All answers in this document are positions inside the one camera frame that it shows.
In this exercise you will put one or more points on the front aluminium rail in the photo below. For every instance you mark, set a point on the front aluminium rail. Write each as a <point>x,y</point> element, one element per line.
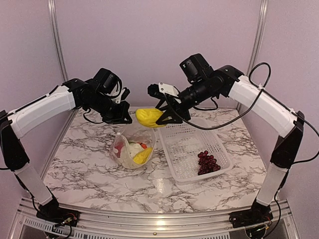
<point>103,224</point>

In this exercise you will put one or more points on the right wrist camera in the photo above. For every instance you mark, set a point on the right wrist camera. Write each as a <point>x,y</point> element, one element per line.
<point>161,89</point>

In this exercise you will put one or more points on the left aluminium frame post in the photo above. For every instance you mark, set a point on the left aluminium frame post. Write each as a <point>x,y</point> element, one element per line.
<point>56,39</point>

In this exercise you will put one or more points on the right aluminium frame post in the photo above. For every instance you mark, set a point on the right aluminium frame post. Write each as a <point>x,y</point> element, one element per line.
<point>261,24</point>

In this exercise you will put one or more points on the clear dotted zip bag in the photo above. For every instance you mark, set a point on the clear dotted zip bag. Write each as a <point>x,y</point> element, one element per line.
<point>133,133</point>

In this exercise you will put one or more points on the yellow corn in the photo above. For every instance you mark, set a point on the yellow corn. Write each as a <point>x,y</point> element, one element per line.
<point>148,117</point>
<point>141,157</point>

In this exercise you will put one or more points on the white cauliflower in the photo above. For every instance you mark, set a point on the white cauliflower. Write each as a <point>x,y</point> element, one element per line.
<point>134,149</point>

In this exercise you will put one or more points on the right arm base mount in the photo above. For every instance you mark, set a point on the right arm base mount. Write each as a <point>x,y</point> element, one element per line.
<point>255,215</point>

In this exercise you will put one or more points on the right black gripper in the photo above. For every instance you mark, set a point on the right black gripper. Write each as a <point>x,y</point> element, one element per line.
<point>180,109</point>

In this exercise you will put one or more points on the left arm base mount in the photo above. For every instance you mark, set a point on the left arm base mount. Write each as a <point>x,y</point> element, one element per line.
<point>54,213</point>

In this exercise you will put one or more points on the white plastic basket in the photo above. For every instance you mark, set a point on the white plastic basket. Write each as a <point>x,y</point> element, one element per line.
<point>182,144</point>

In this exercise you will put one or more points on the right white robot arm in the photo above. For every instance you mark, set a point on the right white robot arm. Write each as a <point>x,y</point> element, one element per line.
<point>228,81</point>

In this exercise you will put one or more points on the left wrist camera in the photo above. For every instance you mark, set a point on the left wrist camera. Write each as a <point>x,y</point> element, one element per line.
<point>123,93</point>

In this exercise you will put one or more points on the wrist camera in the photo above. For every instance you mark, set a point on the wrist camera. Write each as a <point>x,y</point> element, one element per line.
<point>161,89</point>
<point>123,93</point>

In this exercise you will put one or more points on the orange mini pumpkin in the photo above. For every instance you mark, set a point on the orange mini pumpkin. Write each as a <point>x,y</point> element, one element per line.
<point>144,146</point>

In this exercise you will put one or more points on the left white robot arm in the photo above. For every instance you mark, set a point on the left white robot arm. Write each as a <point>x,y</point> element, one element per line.
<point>104,93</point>

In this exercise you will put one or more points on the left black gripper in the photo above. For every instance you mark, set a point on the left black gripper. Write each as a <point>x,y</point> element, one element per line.
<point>122,113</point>

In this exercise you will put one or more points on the aluminium frame post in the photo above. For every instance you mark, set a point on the aluminium frame post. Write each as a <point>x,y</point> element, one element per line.
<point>56,39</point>
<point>261,24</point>

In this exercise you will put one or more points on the purple grape bunch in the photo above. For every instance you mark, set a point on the purple grape bunch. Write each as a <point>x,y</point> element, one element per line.
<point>207,163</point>

